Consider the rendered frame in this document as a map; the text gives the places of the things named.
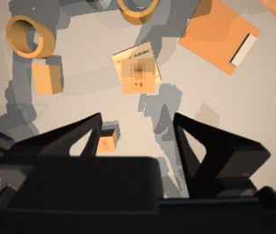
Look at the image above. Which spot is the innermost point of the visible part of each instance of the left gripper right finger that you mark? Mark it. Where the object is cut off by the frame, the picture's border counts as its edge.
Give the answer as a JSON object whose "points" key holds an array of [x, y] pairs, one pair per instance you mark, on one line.
{"points": [[228, 155]]}

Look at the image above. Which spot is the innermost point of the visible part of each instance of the tan cardboard carton with label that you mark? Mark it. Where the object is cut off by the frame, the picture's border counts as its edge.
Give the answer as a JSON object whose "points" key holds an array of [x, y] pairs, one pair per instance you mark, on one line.
{"points": [[108, 141], [138, 75]]}

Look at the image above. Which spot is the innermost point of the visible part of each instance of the small wooden pallet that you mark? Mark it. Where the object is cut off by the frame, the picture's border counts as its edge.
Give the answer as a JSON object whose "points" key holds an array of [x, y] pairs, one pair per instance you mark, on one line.
{"points": [[131, 53]]}

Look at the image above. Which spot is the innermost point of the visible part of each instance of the brown cylinder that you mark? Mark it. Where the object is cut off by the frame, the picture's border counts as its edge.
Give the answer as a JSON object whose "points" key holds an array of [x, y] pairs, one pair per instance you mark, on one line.
{"points": [[137, 18]]}

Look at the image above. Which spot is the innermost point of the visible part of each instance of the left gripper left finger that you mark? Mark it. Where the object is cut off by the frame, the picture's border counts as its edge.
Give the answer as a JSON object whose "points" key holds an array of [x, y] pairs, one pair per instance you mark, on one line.
{"points": [[60, 140]]}

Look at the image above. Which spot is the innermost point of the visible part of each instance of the grey cylinder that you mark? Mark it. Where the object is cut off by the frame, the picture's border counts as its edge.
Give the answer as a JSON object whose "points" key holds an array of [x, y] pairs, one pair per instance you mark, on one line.
{"points": [[99, 4]]}

